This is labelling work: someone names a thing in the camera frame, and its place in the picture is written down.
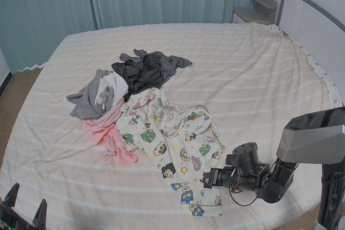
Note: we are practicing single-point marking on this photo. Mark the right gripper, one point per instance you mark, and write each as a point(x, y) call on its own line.
point(223, 177)

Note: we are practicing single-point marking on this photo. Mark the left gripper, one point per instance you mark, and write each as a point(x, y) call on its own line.
point(10, 219)

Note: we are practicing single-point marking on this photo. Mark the white printed pyjama top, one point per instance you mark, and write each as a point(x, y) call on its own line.
point(161, 126)

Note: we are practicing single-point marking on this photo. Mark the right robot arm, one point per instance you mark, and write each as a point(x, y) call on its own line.
point(304, 140)

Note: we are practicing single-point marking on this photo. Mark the bed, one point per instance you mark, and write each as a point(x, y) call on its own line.
point(215, 75)

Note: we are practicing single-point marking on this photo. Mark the pink garment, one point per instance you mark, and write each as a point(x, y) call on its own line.
point(107, 132)

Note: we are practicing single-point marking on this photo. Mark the dark grey garment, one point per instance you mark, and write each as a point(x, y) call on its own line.
point(180, 61)

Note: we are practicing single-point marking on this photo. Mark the black garment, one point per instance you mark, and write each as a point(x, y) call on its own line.
point(145, 75)

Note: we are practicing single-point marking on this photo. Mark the white garment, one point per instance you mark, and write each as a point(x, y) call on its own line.
point(118, 86)

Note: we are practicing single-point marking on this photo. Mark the grey bedside table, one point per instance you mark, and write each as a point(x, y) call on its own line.
point(258, 12)

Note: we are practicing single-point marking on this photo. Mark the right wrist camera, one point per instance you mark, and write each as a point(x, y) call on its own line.
point(230, 160)

